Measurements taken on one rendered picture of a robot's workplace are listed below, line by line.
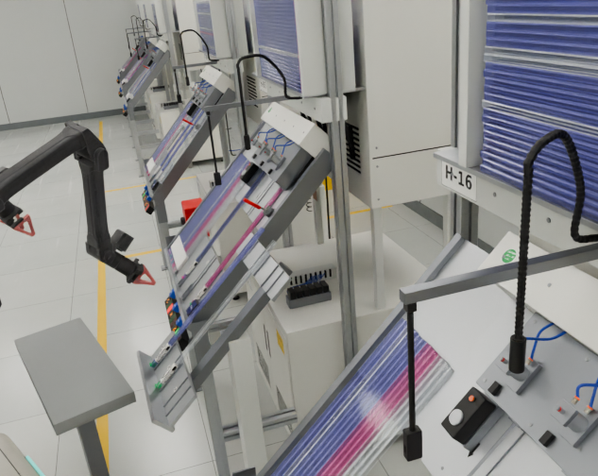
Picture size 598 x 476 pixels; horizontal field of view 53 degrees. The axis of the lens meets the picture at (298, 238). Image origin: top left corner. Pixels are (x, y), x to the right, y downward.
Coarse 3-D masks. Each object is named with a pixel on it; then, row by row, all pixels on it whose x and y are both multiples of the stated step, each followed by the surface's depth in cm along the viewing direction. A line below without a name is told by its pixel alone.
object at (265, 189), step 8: (264, 128) 243; (256, 136) 245; (264, 136) 238; (248, 152) 241; (264, 176) 214; (264, 184) 210; (272, 184) 204; (240, 192) 224; (256, 192) 212; (264, 192) 206; (272, 192) 200; (288, 192) 190; (256, 200) 206; (264, 200) 202; (280, 200) 192; (248, 208) 209; (248, 216) 205; (256, 216) 200; (264, 216) 195; (264, 224) 191
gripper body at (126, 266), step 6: (126, 258) 210; (120, 264) 208; (126, 264) 208; (132, 264) 210; (138, 264) 211; (120, 270) 209; (126, 270) 209; (132, 270) 210; (138, 270) 208; (126, 276) 213; (132, 276) 208
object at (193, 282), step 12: (204, 240) 226; (204, 264) 212; (216, 264) 204; (180, 276) 225; (192, 276) 216; (204, 276) 206; (216, 276) 197; (180, 288) 218; (192, 288) 208; (192, 300) 203
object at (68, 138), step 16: (64, 128) 171; (80, 128) 170; (48, 144) 166; (64, 144) 168; (80, 144) 172; (96, 144) 176; (32, 160) 162; (48, 160) 165; (0, 176) 158; (16, 176) 159; (32, 176) 163; (0, 192) 156; (16, 192) 160; (0, 208) 155
